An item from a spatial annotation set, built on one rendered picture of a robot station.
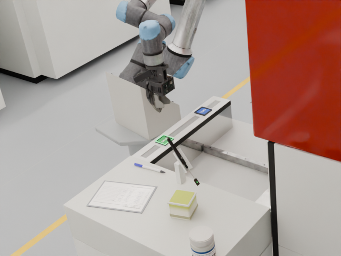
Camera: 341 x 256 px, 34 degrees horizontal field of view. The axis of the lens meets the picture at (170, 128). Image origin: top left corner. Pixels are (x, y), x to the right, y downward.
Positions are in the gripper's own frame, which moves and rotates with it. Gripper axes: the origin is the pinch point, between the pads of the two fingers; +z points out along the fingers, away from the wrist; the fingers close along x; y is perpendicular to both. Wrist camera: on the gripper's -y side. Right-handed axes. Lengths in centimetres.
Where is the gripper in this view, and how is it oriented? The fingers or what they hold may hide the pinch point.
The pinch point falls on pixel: (158, 108)
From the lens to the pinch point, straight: 218.5
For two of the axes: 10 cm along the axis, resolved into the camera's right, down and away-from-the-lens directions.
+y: 7.6, 2.4, -6.0
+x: 6.3, -4.7, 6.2
